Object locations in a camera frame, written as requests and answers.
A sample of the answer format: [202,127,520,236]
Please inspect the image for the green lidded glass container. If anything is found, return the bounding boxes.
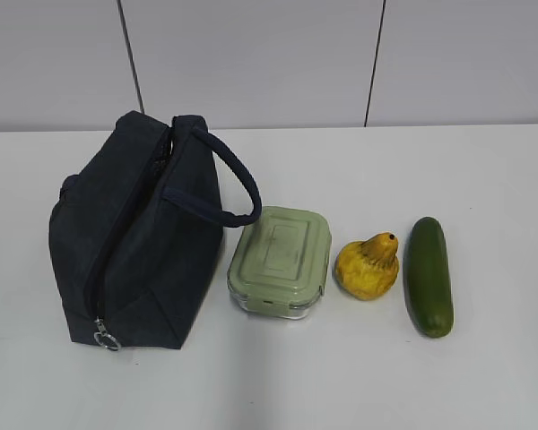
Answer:
[227,206,332,320]

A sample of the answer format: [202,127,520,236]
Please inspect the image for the yellow pear shaped squash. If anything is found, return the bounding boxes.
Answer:
[334,232,400,301]

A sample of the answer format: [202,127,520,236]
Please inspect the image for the navy blue lunch bag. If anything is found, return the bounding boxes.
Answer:
[48,111,262,351]

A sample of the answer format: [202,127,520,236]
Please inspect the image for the green cucumber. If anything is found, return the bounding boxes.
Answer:
[403,217,454,339]

